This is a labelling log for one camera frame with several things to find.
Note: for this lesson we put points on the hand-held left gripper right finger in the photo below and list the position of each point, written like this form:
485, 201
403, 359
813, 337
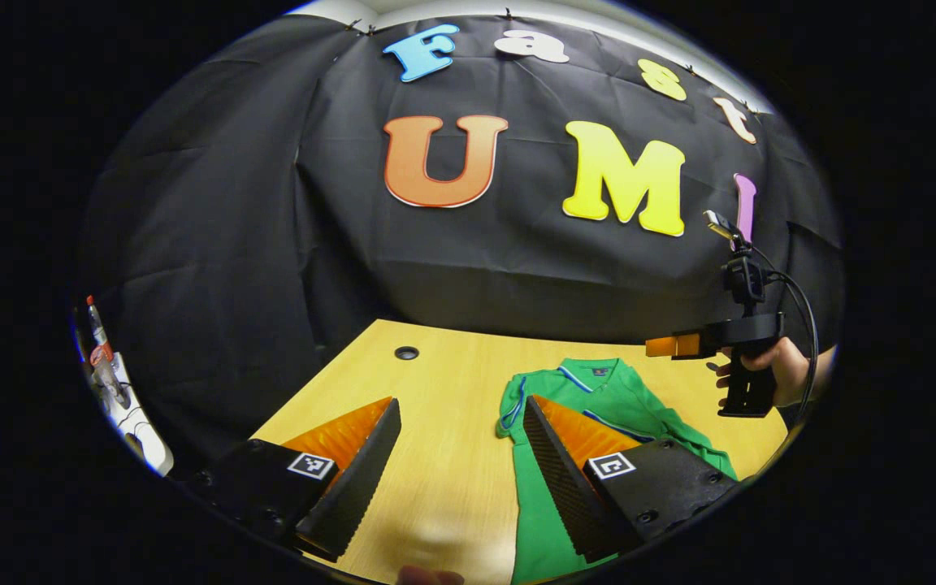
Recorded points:
569, 496

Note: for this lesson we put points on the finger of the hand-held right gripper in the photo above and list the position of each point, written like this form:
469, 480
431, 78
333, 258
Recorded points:
671, 345

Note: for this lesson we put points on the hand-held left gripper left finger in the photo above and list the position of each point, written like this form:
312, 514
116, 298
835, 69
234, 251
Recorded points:
354, 496

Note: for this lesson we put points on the green T-shirt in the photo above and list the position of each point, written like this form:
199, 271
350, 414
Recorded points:
541, 536

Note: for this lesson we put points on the black backdrop cloth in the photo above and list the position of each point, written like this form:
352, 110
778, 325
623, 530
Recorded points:
273, 244

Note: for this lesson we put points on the clear bottle red cap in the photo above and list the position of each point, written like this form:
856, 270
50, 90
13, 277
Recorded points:
98, 329

